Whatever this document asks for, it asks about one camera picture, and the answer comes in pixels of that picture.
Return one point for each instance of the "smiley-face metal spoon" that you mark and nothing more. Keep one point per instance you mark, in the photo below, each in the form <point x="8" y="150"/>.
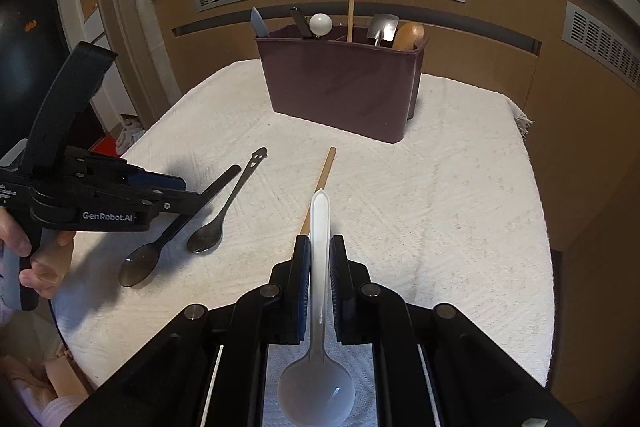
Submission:
<point x="210" y="236"/>

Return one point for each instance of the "wooden chopstick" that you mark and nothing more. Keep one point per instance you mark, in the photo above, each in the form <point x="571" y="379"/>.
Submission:
<point x="321" y="184"/>
<point x="350" y="20"/>

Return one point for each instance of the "person's left hand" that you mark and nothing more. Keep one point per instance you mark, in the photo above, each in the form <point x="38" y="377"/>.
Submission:
<point x="48" y="265"/>

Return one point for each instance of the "small grey vent grille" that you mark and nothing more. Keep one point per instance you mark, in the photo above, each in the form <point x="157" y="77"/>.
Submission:
<point x="586" y="33"/>

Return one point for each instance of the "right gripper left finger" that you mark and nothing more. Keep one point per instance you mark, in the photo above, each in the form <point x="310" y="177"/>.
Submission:
<point x="298" y="285"/>

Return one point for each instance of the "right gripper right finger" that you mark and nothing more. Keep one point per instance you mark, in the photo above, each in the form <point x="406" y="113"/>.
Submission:
<point x="343" y="291"/>

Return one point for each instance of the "white plastic spoon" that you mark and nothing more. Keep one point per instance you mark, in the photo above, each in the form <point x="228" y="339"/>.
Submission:
<point x="316" y="390"/>

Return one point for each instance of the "metal spatula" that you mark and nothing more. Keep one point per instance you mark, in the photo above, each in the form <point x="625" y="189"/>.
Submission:
<point x="382" y="29"/>

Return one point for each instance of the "dark translucent plastic spoon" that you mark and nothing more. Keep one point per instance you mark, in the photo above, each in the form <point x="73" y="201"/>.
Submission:
<point x="138" y="265"/>

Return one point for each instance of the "white textured table cloth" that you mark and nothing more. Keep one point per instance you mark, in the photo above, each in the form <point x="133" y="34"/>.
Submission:
<point x="446" y="241"/>

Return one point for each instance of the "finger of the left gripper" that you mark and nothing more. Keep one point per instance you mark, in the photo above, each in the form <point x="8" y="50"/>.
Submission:
<point x="150" y="181"/>
<point x="184" y="203"/>

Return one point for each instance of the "maroon plastic utensil caddy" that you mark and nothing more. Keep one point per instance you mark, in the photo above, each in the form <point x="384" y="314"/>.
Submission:
<point x="353" y="86"/>

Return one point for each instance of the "white round ladle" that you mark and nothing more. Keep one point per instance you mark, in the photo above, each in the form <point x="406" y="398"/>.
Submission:
<point x="320" y="24"/>

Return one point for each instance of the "wooden spoon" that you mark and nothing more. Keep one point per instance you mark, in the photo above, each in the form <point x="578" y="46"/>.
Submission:
<point x="409" y="37"/>

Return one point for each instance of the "long black-handled translucent spoon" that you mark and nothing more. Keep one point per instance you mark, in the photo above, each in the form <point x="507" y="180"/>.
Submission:
<point x="301" y="23"/>

